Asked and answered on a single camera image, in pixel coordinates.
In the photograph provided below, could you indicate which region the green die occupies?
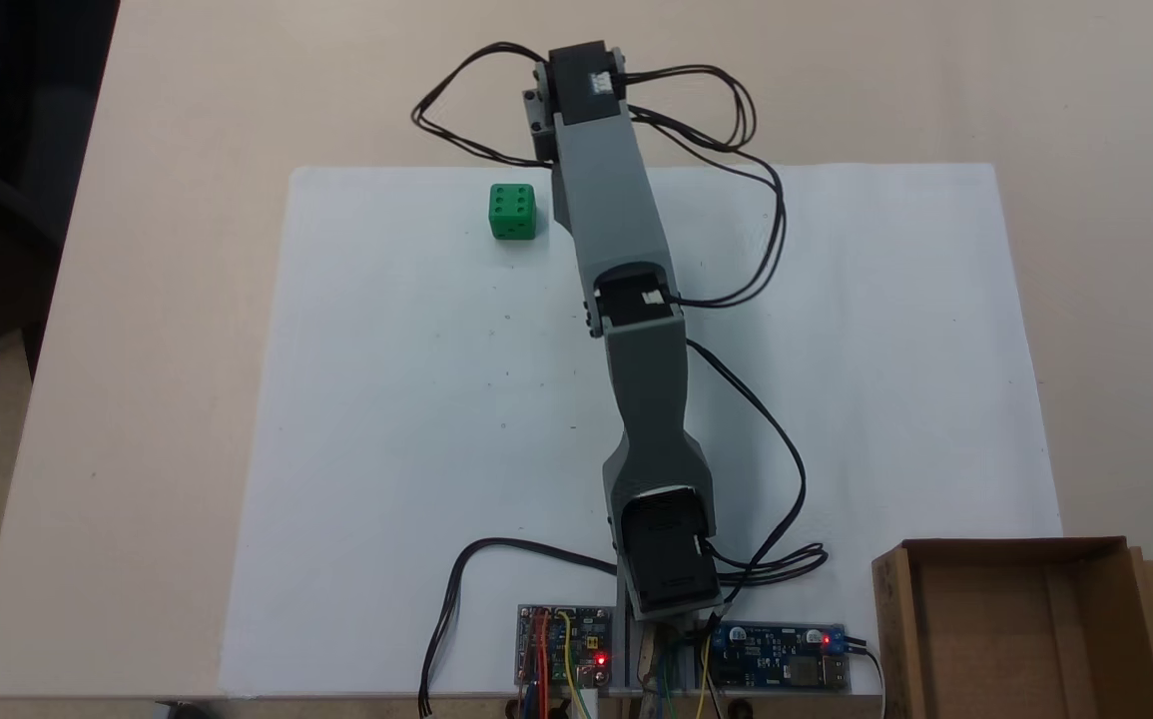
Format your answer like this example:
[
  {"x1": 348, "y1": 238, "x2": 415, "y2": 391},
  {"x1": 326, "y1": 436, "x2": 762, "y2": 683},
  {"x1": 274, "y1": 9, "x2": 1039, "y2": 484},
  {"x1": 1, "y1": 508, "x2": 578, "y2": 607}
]
[{"x1": 488, "y1": 184, "x2": 538, "y2": 242}]

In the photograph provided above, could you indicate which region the white paper sheet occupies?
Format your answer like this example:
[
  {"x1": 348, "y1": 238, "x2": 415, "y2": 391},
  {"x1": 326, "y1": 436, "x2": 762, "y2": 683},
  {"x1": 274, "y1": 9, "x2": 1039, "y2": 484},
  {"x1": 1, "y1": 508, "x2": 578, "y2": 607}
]
[{"x1": 219, "y1": 162, "x2": 1067, "y2": 700}]

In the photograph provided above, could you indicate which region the blue circuit board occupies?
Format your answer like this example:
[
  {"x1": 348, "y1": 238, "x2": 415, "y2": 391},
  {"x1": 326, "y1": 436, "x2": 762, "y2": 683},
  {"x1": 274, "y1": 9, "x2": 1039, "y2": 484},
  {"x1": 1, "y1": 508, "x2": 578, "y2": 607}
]
[{"x1": 710, "y1": 623, "x2": 851, "y2": 692}]

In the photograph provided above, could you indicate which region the brown cardboard box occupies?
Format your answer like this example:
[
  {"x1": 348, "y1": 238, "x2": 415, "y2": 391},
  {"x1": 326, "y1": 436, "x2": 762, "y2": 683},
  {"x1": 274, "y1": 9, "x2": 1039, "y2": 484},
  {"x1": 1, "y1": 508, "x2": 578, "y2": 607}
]
[{"x1": 871, "y1": 536, "x2": 1153, "y2": 719}]

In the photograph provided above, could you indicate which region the thin black arm wire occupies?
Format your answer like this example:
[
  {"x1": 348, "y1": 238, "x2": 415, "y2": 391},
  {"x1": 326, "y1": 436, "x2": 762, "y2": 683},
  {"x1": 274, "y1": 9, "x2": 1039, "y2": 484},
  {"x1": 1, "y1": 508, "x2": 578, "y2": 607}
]
[
  {"x1": 624, "y1": 64, "x2": 789, "y2": 310},
  {"x1": 410, "y1": 41, "x2": 550, "y2": 168},
  {"x1": 684, "y1": 338, "x2": 830, "y2": 602}
]

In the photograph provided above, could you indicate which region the black cable on table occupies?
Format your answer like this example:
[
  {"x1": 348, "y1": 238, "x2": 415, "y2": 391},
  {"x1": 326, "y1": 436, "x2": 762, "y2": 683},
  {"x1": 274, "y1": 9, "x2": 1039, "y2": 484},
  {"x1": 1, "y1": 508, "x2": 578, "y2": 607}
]
[{"x1": 419, "y1": 537, "x2": 619, "y2": 717}]

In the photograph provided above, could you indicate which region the circuit board with jumper wires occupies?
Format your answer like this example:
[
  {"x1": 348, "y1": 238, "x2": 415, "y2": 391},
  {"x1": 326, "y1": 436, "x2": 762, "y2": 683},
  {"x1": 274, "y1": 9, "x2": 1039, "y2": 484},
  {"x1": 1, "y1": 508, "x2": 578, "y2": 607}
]
[{"x1": 515, "y1": 603, "x2": 614, "y2": 692}]

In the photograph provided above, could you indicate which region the red jumper wire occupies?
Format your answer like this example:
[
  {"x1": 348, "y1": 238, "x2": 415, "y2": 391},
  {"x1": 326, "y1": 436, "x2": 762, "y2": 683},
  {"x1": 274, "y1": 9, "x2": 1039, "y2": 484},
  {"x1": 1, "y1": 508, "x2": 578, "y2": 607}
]
[{"x1": 528, "y1": 611, "x2": 551, "y2": 719}]

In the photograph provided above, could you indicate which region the yellow jumper wire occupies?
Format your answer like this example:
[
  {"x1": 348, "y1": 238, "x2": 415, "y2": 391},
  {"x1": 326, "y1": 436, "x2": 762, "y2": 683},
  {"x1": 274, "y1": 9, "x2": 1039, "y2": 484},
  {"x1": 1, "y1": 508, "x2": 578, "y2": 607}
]
[{"x1": 558, "y1": 611, "x2": 599, "y2": 719}]

